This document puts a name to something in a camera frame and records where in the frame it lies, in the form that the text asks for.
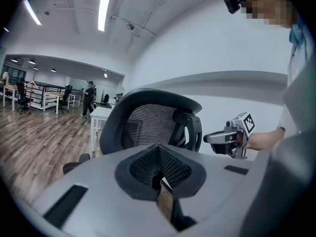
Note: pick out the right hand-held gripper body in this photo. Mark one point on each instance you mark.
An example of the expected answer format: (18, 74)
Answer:
(240, 130)

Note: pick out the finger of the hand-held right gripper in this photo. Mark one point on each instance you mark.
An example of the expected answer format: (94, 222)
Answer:
(217, 137)

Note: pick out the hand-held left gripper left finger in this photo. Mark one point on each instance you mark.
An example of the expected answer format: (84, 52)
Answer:
(98, 194)

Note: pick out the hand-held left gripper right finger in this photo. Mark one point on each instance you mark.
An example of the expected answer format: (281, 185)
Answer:
(222, 194)

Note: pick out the black mesh office chair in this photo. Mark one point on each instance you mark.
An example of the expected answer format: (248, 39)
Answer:
(111, 132)

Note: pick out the person's right forearm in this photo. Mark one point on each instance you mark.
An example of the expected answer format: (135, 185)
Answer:
(261, 139)

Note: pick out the black swivel chair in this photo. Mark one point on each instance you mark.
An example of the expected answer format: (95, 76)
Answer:
(22, 95)
(106, 98)
(66, 97)

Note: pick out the white desk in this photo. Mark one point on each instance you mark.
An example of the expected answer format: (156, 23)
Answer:
(101, 112)

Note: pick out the person's white clothing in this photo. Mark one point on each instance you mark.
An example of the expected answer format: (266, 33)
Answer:
(295, 65)

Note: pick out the wooden top desk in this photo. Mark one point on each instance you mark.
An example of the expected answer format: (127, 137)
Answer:
(51, 94)
(10, 87)

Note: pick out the black metal railing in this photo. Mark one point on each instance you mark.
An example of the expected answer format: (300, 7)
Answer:
(49, 86)

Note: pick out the small square ceiling lamp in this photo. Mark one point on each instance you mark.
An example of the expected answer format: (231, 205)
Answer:
(105, 74)

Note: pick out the person's head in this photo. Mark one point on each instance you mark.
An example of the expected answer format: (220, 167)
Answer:
(266, 6)

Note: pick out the wooden coat rack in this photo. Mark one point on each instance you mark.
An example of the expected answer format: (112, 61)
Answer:
(32, 83)

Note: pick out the long ceiling strip light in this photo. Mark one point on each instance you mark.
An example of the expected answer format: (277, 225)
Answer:
(105, 11)
(32, 11)

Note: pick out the black head camera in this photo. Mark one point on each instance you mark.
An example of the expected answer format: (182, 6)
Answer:
(230, 1)

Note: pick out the ceiling dome camera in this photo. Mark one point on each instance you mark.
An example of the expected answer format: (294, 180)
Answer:
(130, 26)

